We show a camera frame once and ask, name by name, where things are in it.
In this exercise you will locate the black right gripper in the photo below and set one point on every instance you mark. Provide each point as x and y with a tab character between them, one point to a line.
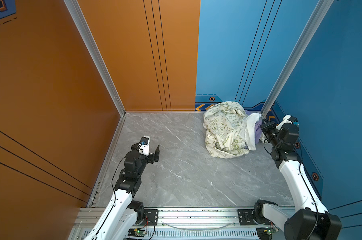
272	125

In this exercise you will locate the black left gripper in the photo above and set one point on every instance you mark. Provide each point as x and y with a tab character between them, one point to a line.
150	157

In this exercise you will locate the cream green cartoon print cloth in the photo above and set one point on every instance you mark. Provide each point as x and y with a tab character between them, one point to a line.
223	123

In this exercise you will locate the purple cloth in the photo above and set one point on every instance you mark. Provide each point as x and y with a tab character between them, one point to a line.
258	132

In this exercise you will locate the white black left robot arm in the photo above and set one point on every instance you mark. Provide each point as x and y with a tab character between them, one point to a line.
122	211

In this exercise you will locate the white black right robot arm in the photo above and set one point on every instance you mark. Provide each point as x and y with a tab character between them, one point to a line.
311	220

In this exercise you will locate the green circuit board left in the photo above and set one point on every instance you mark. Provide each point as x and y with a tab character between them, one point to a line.
136	233

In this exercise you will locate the green circuit board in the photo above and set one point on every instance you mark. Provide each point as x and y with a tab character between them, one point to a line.
136	233
266	233

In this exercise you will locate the green circuit board right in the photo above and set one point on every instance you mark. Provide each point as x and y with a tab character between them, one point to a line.
266	233

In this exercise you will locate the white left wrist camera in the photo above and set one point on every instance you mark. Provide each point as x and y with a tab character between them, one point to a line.
144	143

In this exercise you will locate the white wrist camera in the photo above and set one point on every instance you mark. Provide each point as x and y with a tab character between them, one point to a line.
287	119
144	143

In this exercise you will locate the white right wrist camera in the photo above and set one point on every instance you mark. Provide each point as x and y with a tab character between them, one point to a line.
287	119

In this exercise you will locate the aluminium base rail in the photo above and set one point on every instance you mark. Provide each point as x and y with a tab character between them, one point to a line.
205	223

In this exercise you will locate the aluminium corner post right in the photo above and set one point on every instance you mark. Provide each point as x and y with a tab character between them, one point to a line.
307	34

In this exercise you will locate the aluminium corner post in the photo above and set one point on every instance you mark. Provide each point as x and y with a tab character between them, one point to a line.
307	34
87	37

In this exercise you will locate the aluminium corner post left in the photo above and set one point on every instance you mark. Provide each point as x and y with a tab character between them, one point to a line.
87	37

